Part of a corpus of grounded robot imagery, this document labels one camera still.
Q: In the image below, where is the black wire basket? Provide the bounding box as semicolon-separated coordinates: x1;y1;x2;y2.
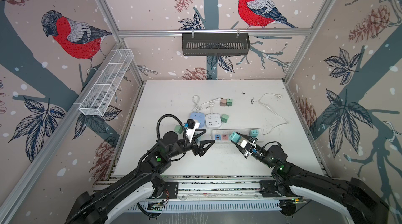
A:
182;33;250;57

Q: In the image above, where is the white bundled cable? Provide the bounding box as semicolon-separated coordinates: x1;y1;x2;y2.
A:
191;95;202;113
200;97;222;115

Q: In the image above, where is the white square power socket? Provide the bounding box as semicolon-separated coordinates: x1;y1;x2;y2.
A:
205;113;222;129

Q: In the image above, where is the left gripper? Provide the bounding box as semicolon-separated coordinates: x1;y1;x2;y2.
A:
166;128;214;160

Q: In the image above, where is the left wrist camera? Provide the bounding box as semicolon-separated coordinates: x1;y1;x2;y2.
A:
184;119;200;142

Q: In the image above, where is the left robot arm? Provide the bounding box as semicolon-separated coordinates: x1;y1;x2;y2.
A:
66;114;215;224

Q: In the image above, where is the green plug adapter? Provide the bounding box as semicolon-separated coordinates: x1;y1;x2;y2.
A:
220;114;229;123
226;98;233;106
174;125;183;134

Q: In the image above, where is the long white power strip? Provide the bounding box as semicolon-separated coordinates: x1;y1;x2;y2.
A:
211;128;264;143

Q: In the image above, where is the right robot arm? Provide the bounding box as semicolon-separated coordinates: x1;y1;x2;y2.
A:
229;132;389;224

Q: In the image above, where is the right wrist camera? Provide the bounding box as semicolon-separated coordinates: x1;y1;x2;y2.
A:
241;141;256;155

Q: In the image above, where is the teal plug adapter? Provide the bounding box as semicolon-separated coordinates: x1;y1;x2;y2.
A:
249;129;259;138
229;132;241;143

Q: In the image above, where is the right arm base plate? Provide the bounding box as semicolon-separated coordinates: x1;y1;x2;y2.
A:
259;180;300;198

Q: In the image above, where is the white mesh shelf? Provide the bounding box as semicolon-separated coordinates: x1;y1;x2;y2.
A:
79;49;134;116

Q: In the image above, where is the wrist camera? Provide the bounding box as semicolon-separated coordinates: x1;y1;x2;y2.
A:
241;141;256;155
184;119;200;142

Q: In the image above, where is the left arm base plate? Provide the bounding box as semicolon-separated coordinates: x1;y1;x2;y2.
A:
151;181;179;200

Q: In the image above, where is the brown plug adapter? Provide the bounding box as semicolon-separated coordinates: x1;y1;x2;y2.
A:
220;98;227;107

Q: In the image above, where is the white power strip cable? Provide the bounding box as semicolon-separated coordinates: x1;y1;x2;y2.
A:
258;93;289;136

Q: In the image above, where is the blue square power socket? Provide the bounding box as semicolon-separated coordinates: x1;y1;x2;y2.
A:
189;112;205;128

